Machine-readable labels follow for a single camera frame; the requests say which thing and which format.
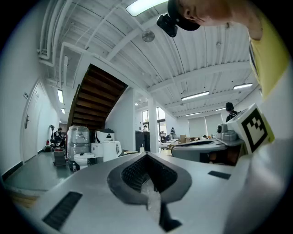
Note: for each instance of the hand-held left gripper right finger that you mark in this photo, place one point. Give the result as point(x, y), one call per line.
point(201, 201)

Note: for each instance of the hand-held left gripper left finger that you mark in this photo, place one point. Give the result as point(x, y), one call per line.
point(96, 205)

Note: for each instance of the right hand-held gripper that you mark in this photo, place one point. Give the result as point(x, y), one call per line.
point(254, 128)

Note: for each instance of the translucent plastic measuring jug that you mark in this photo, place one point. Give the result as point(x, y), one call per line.
point(111, 150)

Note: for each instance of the person's right hand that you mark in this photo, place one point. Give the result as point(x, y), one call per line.
point(223, 157)

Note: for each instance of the small glass jar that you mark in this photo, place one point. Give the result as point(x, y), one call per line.
point(74, 167)

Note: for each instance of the white toilet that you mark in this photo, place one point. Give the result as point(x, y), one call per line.
point(84, 158)

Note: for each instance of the long ceiling light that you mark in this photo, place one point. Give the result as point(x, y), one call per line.
point(242, 86)
point(60, 96)
point(195, 95)
point(146, 6)

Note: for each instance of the black cabinet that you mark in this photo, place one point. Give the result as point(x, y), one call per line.
point(142, 140)

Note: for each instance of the black equipment case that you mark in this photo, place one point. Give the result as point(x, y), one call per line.
point(60, 157)

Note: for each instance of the black office chair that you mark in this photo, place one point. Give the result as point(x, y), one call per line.
point(55, 137)

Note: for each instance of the white door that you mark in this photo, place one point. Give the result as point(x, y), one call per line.
point(30, 128)

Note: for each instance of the brown wooden staircase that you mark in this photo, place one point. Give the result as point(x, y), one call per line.
point(96, 98)

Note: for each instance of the person's yellow shirt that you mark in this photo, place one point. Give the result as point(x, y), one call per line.
point(267, 59)

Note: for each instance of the round ceiling fixture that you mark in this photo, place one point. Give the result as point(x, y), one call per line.
point(148, 36)

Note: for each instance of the person's head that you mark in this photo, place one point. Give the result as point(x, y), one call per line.
point(217, 11)

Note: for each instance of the black head camera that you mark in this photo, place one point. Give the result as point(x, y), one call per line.
point(168, 24)

